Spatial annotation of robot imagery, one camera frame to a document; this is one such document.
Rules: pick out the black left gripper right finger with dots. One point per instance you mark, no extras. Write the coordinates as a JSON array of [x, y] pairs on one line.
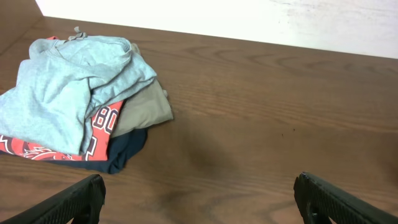
[[320, 202]]

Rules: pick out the red printed t-shirt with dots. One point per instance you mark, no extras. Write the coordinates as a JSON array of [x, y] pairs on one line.
[[102, 124]]

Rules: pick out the light blue t-shirt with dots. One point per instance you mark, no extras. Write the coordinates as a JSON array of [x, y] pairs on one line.
[[64, 83]]

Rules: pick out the khaki folded garment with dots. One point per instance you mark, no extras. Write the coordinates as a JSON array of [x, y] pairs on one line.
[[148, 107]]

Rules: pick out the navy folded garment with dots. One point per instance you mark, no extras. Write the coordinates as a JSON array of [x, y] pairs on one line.
[[120, 150]]

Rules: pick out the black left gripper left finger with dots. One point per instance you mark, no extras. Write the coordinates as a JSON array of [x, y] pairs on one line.
[[80, 203]]

